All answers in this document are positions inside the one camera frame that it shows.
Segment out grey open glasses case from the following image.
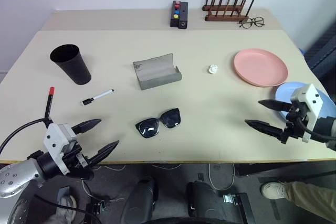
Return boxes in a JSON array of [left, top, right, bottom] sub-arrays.
[[132, 53, 183, 91]]

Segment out black marker with red cap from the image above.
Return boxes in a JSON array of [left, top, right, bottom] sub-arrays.
[[44, 87, 55, 127]]

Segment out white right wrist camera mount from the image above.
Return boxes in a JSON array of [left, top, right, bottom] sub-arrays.
[[290, 83, 324, 143]]

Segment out plain black box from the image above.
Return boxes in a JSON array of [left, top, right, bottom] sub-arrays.
[[177, 2, 189, 30]]

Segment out black box with coloured buttons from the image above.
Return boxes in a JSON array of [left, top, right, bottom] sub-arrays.
[[170, 0, 182, 28]]

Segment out dark chair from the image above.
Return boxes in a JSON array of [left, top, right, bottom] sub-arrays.
[[304, 22, 336, 78]]

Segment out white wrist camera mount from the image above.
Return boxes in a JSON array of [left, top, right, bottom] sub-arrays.
[[43, 123, 77, 175], [290, 83, 324, 143]]

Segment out light blue plate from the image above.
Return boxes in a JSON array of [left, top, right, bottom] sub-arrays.
[[275, 81, 336, 124]]

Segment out white sneaker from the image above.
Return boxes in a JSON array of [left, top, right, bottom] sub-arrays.
[[260, 181, 288, 200]]

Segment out black plastic cup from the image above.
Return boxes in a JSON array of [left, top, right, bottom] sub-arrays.
[[49, 44, 92, 86]]

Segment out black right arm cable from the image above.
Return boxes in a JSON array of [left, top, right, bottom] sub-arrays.
[[296, 118, 336, 143]]

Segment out black electronic device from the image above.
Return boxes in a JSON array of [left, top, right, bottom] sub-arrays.
[[85, 199, 108, 216]]

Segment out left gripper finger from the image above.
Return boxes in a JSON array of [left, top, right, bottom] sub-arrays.
[[70, 119, 102, 135], [89, 140, 120, 169]]

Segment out grey sneaker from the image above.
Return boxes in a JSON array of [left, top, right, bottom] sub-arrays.
[[56, 195, 77, 221]]

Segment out black sunglasses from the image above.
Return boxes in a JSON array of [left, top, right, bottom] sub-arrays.
[[135, 108, 182, 138]]

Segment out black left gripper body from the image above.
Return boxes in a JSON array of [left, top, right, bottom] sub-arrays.
[[61, 140, 95, 180]]

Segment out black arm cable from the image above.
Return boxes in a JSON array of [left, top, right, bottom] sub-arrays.
[[296, 118, 336, 143], [0, 118, 53, 156]]

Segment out pink plate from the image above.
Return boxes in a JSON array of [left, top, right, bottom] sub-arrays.
[[233, 48, 289, 88]]

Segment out brown wooden peg rack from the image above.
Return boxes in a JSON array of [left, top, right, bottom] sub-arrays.
[[202, 0, 255, 22]]

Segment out dark rounded shape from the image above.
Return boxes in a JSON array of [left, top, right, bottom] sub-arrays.
[[120, 176, 160, 224], [186, 180, 224, 224]]

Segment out black-framed clear eyeglasses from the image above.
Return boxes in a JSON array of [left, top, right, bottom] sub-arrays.
[[238, 16, 265, 29]]

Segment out black table frame beam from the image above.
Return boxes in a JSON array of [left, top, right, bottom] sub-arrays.
[[235, 160, 336, 178]]

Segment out beige trouser leg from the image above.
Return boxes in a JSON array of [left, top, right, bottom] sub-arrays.
[[285, 181, 336, 221], [39, 212, 73, 224]]

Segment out white floor cable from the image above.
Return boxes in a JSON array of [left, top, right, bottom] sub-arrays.
[[208, 163, 236, 190]]

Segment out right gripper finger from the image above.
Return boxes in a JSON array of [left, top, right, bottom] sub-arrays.
[[258, 99, 293, 113], [244, 119, 286, 138]]

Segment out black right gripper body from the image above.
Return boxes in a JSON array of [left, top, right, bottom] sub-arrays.
[[279, 102, 310, 145]]

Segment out black metal floor stand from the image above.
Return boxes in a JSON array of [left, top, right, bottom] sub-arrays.
[[223, 192, 257, 224]]

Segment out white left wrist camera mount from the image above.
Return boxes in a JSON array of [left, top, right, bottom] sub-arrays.
[[43, 123, 77, 175]]

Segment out silver robot body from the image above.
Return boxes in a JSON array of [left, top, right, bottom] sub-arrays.
[[6, 197, 36, 224]]

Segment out white marker with black cap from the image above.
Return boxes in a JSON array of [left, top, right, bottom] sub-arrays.
[[80, 89, 115, 106]]

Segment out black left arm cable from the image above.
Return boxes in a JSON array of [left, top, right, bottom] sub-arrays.
[[0, 118, 53, 156]]

